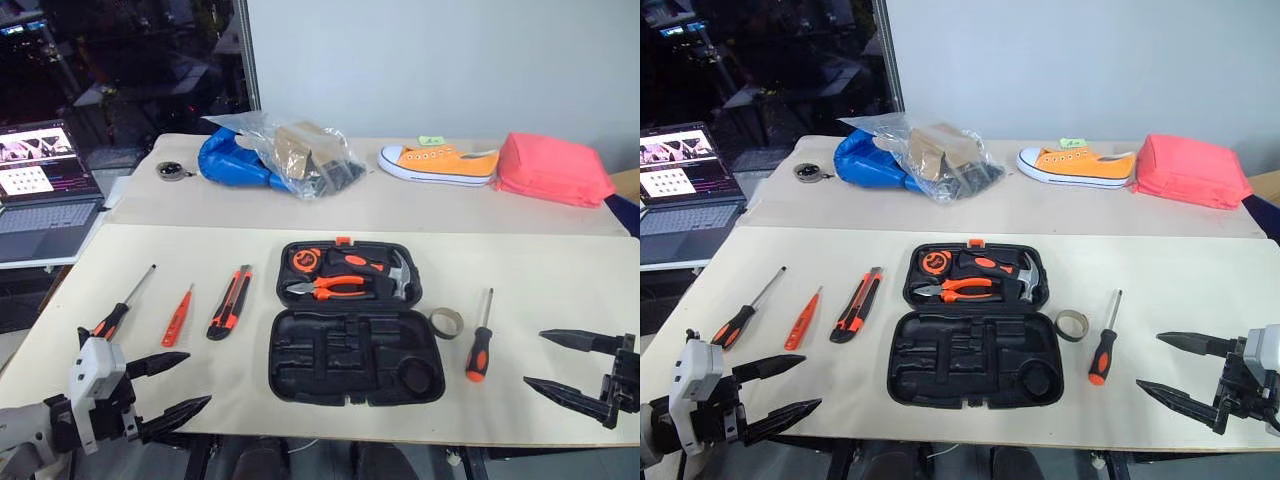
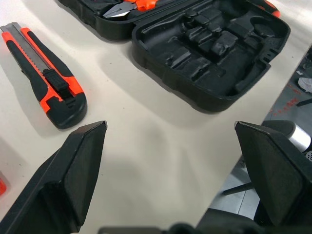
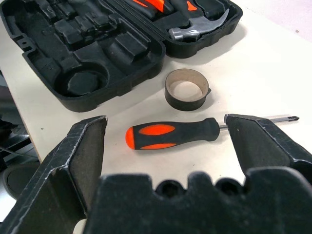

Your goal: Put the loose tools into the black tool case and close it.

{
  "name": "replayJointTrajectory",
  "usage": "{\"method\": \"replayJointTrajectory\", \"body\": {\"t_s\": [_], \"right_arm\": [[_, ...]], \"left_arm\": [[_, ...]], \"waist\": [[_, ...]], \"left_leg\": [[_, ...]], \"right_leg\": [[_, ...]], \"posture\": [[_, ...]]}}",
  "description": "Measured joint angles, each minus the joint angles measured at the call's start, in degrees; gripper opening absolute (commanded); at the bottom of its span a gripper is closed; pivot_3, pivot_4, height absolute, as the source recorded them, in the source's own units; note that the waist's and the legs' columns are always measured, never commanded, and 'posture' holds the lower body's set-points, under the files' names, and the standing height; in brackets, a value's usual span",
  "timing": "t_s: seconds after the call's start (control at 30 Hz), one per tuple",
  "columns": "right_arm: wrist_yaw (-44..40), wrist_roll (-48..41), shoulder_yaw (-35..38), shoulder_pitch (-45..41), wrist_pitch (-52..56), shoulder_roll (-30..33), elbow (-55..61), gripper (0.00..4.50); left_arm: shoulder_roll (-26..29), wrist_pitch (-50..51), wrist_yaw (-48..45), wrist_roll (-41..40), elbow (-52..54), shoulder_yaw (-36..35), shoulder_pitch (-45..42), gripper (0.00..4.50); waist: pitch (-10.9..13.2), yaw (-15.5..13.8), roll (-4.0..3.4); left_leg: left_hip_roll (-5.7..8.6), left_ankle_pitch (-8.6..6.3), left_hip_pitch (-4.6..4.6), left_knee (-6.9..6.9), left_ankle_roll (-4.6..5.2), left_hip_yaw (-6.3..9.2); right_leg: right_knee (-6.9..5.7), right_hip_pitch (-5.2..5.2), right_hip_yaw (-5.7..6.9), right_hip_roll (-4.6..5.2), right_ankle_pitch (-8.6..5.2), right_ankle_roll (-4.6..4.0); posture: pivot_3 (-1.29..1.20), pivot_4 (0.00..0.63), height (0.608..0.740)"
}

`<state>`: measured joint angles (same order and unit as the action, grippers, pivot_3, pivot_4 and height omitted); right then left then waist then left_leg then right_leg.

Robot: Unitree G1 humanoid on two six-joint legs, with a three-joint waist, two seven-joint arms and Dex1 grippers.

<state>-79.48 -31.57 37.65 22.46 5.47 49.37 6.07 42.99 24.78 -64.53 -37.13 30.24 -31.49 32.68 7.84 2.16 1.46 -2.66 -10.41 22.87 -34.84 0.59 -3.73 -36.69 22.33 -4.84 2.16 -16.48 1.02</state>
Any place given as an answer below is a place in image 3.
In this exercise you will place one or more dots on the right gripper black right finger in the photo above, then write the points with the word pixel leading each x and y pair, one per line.
pixel 256 141

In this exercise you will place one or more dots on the dark round pedestal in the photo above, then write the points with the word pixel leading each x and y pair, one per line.
pixel 19 180

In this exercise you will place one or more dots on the black tool case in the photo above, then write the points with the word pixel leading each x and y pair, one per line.
pixel 48 48

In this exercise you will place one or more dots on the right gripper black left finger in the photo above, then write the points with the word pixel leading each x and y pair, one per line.
pixel 61 158

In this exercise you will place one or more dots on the black tape roll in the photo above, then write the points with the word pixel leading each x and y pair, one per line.
pixel 170 97

